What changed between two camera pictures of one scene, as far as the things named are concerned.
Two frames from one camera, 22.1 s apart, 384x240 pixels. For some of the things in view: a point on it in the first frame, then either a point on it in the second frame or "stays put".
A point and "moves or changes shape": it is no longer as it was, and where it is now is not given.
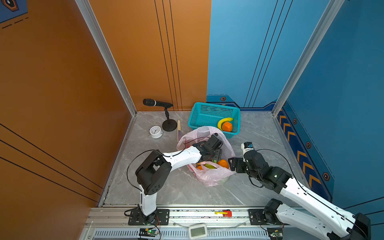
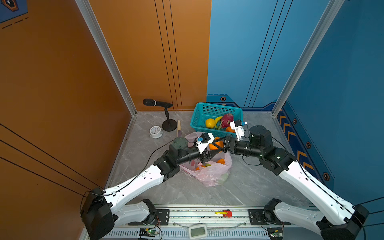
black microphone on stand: [168, 125] stays put
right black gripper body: [243, 167] to [244, 148]
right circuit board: [275, 233] stays put
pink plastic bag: [210, 177] moves or changes shape
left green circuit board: [146, 232] stays put
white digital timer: [198, 231] stays put
